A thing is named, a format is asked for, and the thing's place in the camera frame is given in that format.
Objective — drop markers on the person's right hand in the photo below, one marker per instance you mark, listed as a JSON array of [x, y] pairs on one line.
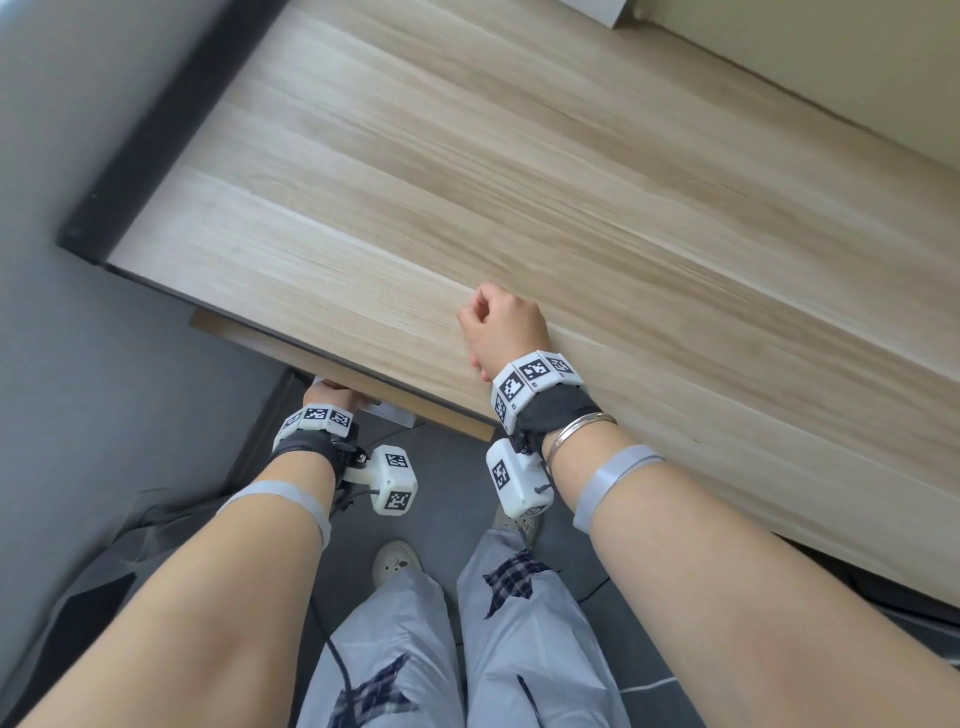
[[506, 330]]

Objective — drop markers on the person's left hand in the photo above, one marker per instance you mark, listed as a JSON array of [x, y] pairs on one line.
[[326, 394]]

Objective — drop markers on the grey left forearm band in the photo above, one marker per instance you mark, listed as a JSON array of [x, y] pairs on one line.
[[277, 496]]

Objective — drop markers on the grey right forearm band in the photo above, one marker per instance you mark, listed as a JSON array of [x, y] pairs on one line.
[[611, 480]]

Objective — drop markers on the person's right forearm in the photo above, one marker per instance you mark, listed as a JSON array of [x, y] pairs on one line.
[[750, 600]]

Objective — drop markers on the person's left forearm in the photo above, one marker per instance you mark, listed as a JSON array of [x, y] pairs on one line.
[[195, 622]]

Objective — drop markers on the person's white patterned trousers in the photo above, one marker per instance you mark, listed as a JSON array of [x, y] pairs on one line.
[[525, 645]]

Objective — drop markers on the white shoe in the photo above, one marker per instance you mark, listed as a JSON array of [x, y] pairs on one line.
[[396, 562], [525, 525]]

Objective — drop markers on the dark grey fabric item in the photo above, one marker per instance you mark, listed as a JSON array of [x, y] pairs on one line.
[[97, 585]]

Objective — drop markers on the small white box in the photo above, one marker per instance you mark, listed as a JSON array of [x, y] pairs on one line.
[[615, 11]]

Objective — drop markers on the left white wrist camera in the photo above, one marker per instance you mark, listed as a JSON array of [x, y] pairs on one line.
[[390, 480]]

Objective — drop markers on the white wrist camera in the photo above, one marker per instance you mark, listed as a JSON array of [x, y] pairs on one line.
[[514, 476], [390, 480]]

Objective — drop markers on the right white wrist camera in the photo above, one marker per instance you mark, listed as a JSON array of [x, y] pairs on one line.
[[514, 476]]

